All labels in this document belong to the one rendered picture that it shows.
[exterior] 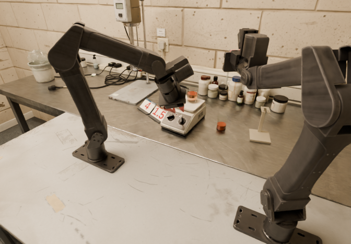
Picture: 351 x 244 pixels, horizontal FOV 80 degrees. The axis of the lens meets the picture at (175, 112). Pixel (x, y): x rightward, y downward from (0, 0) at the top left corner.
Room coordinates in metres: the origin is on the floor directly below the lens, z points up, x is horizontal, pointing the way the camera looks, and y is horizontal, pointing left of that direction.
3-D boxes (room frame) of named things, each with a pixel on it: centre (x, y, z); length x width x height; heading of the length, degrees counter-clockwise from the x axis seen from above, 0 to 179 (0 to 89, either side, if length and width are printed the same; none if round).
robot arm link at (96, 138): (0.58, 0.28, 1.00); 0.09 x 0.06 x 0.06; 18
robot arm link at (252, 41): (0.56, -0.22, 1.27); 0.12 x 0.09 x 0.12; 6
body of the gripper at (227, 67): (0.66, -0.21, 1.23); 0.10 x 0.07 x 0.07; 96
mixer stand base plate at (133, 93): (1.17, 0.24, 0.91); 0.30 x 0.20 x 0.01; 153
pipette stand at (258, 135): (0.71, -0.35, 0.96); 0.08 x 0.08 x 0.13; 75
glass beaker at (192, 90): (0.86, -0.07, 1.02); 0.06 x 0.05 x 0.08; 138
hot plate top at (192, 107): (0.85, -0.06, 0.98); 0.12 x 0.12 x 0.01; 57
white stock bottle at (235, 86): (1.07, -0.33, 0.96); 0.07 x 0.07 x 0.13
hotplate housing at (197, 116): (0.83, -0.05, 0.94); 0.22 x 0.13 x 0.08; 147
